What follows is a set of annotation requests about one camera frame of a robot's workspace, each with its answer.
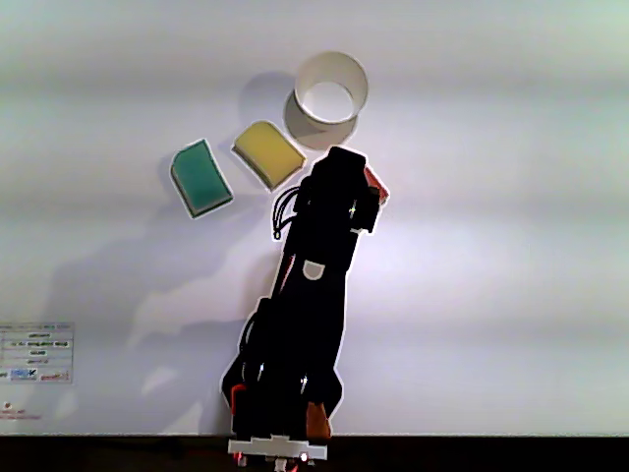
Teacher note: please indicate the yellow and white sponge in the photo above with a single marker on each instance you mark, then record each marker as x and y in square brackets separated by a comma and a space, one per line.
[269, 153]

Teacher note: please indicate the red and white sponge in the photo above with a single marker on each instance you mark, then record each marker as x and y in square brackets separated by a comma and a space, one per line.
[377, 186]

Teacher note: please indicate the printed label sticker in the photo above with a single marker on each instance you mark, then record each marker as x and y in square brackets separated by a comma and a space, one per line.
[37, 351]

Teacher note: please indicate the white paper cup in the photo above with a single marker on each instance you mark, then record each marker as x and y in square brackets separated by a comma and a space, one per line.
[334, 64]

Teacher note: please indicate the green and white sponge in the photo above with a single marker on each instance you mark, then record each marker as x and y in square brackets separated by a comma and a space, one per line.
[200, 179]

